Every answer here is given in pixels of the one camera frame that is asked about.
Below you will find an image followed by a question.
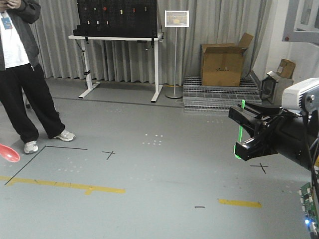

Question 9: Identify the standing person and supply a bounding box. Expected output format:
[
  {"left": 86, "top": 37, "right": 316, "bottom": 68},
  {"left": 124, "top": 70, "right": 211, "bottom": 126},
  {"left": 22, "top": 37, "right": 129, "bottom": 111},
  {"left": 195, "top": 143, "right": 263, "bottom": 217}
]
[{"left": 0, "top": 0, "right": 75, "bottom": 154}]

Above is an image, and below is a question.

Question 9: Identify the white standing desk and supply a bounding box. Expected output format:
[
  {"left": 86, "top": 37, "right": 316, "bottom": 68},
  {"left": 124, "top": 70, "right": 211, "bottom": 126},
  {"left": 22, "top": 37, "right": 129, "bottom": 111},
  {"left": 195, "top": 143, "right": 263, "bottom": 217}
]
[{"left": 68, "top": 32, "right": 164, "bottom": 103}]

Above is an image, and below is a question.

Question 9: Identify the grey curtain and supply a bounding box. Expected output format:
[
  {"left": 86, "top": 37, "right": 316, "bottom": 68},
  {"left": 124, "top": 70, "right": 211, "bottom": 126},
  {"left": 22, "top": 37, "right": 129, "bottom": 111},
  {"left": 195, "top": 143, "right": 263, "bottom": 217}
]
[{"left": 31, "top": 0, "right": 272, "bottom": 85}]

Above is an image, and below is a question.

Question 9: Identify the metal grating stack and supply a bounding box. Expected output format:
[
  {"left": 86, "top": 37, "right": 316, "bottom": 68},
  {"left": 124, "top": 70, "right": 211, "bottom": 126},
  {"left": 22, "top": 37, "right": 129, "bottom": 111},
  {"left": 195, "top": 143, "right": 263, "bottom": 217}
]
[{"left": 183, "top": 76, "right": 262, "bottom": 115}]

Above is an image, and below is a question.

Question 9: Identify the green plastic spoon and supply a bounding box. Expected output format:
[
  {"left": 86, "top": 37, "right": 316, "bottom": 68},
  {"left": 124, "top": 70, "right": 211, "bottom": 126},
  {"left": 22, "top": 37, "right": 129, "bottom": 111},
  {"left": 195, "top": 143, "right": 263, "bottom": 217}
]
[{"left": 233, "top": 100, "right": 245, "bottom": 160}]

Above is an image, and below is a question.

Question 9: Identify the sign on metal stand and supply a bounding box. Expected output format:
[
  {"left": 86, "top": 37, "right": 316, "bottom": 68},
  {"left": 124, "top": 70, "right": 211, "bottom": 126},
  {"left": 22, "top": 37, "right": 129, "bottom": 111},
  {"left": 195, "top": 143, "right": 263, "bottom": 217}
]
[{"left": 164, "top": 10, "right": 189, "bottom": 99}]

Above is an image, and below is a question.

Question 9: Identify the small cardboard box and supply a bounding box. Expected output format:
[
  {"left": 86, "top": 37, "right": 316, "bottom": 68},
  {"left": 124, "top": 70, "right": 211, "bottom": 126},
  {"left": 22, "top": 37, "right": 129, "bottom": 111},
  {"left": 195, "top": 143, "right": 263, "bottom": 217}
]
[{"left": 277, "top": 59, "right": 296, "bottom": 79}]

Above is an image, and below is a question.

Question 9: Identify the grey box appliance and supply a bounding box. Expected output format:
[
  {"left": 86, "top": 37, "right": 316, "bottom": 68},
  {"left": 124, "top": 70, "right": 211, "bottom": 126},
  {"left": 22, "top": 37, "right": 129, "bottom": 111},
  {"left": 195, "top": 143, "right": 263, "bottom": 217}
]
[{"left": 260, "top": 71, "right": 294, "bottom": 105}]

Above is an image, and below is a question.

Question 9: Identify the green circuit board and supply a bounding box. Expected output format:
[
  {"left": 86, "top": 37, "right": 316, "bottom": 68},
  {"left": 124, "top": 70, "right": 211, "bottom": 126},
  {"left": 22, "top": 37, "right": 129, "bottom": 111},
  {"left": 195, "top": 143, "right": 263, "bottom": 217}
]
[{"left": 299, "top": 182, "right": 319, "bottom": 239}]

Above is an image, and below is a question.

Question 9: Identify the red plastic spoon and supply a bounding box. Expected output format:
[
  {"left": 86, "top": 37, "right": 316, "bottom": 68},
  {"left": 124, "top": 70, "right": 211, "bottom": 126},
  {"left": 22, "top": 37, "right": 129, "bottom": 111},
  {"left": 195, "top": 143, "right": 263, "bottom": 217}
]
[{"left": 0, "top": 144, "right": 20, "bottom": 162}]

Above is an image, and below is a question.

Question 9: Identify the black pegboard panel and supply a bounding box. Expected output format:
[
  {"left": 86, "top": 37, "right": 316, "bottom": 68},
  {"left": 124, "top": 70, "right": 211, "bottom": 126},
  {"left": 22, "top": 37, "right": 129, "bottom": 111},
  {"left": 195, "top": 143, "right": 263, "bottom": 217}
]
[{"left": 73, "top": 0, "right": 158, "bottom": 38}]

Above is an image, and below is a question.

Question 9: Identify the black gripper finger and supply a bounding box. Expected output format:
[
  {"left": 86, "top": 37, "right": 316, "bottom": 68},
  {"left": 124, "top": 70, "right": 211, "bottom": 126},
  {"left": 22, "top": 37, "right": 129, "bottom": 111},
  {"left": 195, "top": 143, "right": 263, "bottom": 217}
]
[
  {"left": 234, "top": 135, "right": 281, "bottom": 161},
  {"left": 228, "top": 102, "right": 283, "bottom": 136}
]

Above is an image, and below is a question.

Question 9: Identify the large cardboard box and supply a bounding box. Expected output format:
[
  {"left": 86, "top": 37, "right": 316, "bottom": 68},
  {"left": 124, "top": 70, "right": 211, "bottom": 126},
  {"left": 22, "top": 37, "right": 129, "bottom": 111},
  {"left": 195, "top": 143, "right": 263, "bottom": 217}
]
[{"left": 201, "top": 33, "right": 254, "bottom": 87}]

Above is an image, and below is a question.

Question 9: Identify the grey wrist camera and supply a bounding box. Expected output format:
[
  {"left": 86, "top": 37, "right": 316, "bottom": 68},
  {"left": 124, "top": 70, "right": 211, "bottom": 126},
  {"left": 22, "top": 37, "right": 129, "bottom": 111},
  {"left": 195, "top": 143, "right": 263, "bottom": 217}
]
[{"left": 282, "top": 78, "right": 319, "bottom": 113}]

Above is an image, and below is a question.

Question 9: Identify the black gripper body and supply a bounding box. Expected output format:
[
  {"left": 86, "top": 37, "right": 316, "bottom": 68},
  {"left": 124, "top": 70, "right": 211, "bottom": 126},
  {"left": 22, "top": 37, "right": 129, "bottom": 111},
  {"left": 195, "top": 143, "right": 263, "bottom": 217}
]
[{"left": 259, "top": 111, "right": 314, "bottom": 162}]

